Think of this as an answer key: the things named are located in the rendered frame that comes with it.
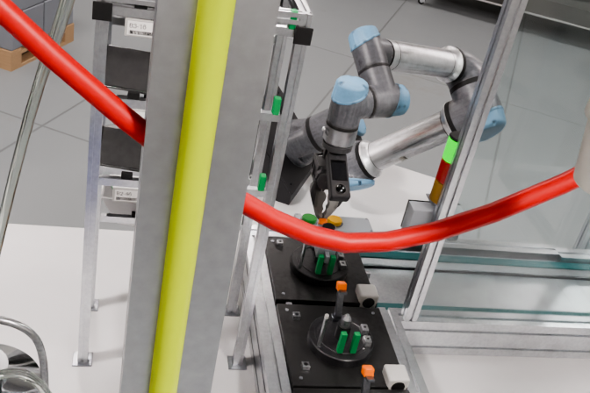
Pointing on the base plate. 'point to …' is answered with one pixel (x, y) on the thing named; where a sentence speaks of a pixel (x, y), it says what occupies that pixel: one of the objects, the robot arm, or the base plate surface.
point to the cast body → (323, 248)
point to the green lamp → (449, 150)
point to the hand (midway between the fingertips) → (322, 217)
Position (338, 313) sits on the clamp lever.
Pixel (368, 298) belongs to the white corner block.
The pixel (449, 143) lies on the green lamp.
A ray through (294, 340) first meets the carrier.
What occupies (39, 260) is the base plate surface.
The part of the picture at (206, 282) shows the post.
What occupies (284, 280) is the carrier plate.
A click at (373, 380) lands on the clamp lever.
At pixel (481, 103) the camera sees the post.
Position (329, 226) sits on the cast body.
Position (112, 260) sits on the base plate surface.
